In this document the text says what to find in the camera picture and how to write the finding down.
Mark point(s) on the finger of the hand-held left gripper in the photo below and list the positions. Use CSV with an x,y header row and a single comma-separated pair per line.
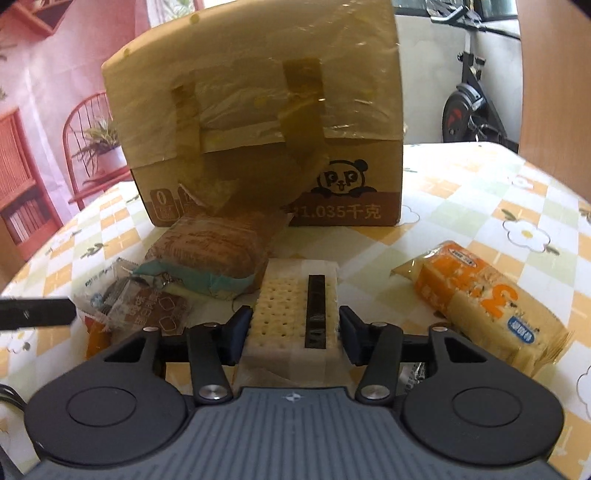
x,y
37,314

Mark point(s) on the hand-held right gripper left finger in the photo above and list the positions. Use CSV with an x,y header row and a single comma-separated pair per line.
x,y
240,333

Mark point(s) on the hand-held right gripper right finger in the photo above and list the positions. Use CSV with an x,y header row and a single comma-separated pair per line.
x,y
353,334

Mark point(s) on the white cracker pack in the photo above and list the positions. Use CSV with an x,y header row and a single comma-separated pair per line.
x,y
281,304

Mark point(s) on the clear crinkled snack packet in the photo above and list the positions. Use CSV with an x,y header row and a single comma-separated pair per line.
x,y
94,295

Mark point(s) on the orange snack packet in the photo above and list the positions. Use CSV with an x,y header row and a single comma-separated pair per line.
x,y
98,339

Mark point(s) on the brown bread packet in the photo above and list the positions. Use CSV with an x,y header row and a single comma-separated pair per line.
x,y
207,251

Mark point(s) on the brown clear snack packet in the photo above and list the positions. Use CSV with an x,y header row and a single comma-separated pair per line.
x,y
152,309

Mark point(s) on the orange white cracker packet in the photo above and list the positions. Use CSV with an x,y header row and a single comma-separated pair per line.
x,y
485,304

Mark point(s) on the taped cardboard box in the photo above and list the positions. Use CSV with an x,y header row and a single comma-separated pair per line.
x,y
249,92

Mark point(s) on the wooden panel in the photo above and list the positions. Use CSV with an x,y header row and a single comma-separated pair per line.
x,y
11,258
554,92

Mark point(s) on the floral checked tablecloth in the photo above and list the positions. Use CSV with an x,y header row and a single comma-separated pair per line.
x,y
461,207

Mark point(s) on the black exercise bike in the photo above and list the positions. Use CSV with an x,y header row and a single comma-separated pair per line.
x,y
466,110

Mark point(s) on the black framed window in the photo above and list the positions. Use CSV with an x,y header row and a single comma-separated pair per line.
x,y
461,7

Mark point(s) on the printed wall backdrop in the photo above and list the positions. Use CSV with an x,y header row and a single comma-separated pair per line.
x,y
51,115

